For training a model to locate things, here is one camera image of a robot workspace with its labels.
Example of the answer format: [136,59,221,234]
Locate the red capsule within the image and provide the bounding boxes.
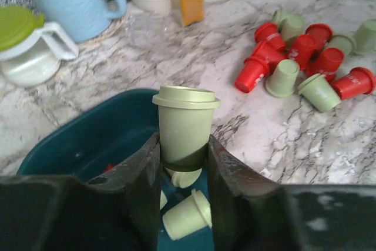
[286,34,317,71]
[330,67,375,101]
[254,22,287,52]
[305,48,345,82]
[234,56,270,93]

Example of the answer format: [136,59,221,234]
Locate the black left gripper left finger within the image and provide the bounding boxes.
[1,134,161,250]

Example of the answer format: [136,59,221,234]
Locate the green lid cup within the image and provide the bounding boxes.
[1,6,79,87]

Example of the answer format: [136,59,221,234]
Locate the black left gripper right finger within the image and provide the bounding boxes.
[207,137,375,250]

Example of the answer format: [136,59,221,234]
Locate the green capsule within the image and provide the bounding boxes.
[297,73,341,113]
[272,9,306,49]
[265,59,300,98]
[162,189,212,240]
[353,19,376,55]
[152,85,220,172]

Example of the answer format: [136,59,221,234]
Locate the teal storage basket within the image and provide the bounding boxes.
[16,88,215,251]

